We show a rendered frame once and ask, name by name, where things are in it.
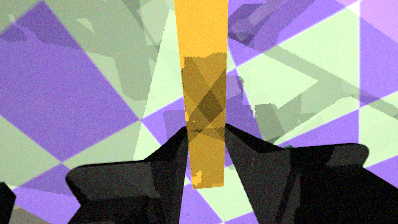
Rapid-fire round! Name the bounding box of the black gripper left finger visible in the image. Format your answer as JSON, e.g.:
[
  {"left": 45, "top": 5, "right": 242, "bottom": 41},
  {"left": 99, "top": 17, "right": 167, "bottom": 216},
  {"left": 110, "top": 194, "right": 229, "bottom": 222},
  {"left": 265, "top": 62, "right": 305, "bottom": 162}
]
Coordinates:
[{"left": 65, "top": 126, "right": 189, "bottom": 224}]

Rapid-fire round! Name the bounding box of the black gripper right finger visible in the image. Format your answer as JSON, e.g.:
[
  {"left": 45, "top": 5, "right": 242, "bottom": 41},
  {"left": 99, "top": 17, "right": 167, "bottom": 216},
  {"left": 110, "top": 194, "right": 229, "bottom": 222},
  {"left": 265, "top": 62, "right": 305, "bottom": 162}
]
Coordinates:
[{"left": 224, "top": 123, "right": 370, "bottom": 224}]

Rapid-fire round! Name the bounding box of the yellow bar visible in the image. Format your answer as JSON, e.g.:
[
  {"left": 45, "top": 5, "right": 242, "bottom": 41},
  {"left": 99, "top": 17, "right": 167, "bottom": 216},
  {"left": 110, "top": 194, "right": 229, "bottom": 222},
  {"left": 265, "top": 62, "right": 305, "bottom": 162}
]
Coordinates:
[{"left": 174, "top": 0, "right": 228, "bottom": 190}]

